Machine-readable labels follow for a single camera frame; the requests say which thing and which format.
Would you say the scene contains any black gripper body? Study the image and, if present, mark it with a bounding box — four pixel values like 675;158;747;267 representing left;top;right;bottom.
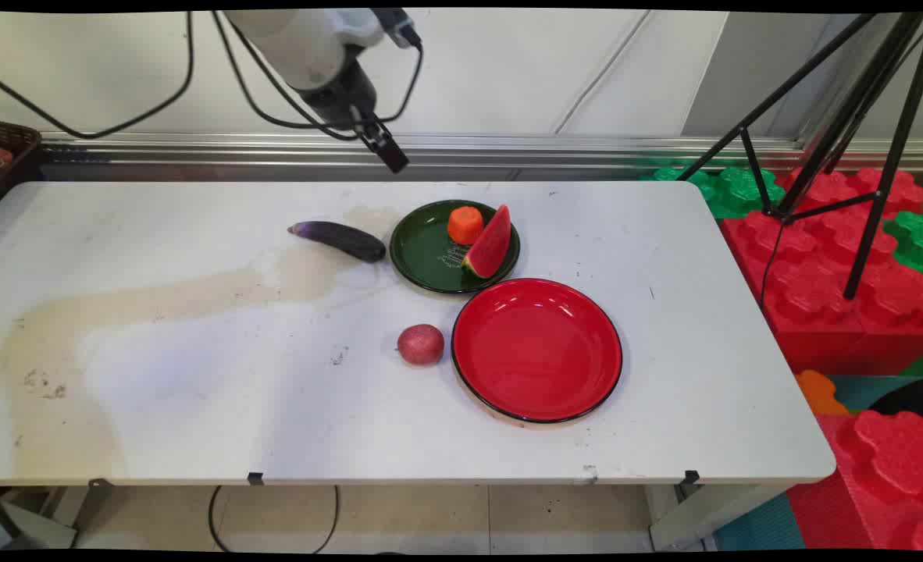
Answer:
298;59;380;130

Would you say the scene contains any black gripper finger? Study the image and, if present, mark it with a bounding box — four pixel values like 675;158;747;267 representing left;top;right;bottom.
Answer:
355;119;384;162
369;117;411;174

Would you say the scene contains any orange toy carrot piece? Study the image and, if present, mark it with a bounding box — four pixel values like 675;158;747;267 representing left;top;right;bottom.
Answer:
447;205;484;246

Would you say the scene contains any purple toy eggplant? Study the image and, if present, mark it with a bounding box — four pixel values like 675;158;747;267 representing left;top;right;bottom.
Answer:
287;221;387;263

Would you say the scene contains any dark green plate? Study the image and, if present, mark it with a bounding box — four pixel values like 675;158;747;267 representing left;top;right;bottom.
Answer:
389;200;522;295

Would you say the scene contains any toy watermelon slice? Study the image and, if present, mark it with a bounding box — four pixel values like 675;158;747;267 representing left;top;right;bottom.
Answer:
461;204;513;280

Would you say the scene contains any red toy apple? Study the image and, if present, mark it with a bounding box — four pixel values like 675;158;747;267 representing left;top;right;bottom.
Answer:
396;323;446;366

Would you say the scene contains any red plate black rim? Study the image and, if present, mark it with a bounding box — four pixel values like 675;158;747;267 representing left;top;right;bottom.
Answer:
451;277;624;425

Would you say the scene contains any dark wicker basket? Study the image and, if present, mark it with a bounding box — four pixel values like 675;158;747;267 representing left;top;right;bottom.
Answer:
0;119;43;213

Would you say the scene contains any large red foam block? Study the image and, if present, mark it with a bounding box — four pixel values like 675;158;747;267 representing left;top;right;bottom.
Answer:
721;166;923;376

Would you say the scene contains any black tripod stand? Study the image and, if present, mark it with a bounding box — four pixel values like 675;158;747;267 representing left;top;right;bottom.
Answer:
676;11;923;301

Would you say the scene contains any white table leg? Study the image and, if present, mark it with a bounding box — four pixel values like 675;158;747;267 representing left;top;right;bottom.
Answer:
0;478;112;552
647;482;792;552

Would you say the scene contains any orange foam block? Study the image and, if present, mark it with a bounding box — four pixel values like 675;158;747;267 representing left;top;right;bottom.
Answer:
793;369;850;416

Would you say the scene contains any teal foam mat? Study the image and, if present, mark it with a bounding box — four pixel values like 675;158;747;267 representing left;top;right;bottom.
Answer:
713;491;807;552

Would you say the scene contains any red foam block with knobs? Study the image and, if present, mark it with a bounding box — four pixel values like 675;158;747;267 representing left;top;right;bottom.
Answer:
786;409;923;552

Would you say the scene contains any black looping wrist cable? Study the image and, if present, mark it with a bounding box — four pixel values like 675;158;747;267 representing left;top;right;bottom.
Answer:
211;11;425;142

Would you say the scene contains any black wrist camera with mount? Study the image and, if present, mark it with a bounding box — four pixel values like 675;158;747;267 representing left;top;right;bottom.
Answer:
369;9;423;50

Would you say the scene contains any aluminium wall rail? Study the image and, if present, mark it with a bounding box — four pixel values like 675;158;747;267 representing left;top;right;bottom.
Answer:
38;131;923;174

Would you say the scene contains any black cable to wall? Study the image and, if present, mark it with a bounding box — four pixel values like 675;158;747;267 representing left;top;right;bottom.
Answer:
0;11;195;141

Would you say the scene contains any black floor cable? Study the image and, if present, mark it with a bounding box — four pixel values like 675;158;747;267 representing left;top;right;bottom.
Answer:
208;485;340;554

